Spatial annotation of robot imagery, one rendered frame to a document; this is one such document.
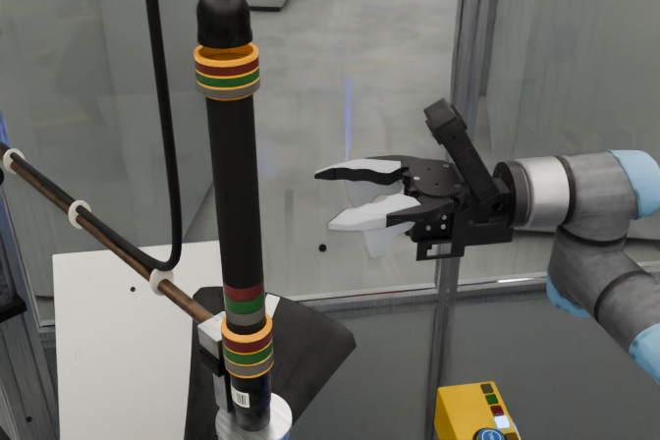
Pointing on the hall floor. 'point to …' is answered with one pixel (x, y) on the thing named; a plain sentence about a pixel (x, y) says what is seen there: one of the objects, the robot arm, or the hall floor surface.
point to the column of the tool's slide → (24, 358)
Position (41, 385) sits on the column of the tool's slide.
